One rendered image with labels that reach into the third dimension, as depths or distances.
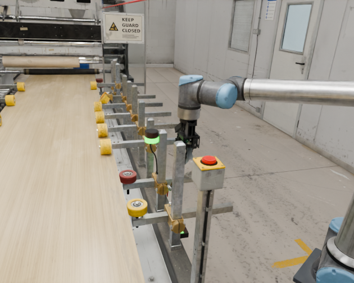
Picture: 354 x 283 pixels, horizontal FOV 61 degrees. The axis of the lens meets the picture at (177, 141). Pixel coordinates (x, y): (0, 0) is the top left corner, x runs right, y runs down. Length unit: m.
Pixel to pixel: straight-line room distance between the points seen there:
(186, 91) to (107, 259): 0.63
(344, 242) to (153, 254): 0.75
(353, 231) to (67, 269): 0.88
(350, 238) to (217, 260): 1.32
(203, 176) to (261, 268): 1.59
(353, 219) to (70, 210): 0.96
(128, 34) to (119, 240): 2.98
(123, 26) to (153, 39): 6.58
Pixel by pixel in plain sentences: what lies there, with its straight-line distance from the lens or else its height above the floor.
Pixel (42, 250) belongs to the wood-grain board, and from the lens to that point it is 1.06.
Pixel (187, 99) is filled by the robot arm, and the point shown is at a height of 1.30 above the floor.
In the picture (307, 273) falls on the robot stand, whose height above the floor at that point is 0.60.
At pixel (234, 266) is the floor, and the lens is 2.29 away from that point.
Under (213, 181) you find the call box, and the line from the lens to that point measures 0.82.
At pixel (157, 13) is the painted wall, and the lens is 10.28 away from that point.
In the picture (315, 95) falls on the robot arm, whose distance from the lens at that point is 1.12.
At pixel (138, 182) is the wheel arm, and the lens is 1.42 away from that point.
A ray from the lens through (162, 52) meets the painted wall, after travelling 10.39.
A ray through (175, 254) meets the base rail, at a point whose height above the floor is 0.70.
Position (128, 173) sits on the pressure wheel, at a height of 0.91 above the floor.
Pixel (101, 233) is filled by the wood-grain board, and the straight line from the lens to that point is 1.08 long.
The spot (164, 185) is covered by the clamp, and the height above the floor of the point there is 0.87.
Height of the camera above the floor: 1.58
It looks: 22 degrees down
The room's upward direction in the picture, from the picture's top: 3 degrees clockwise
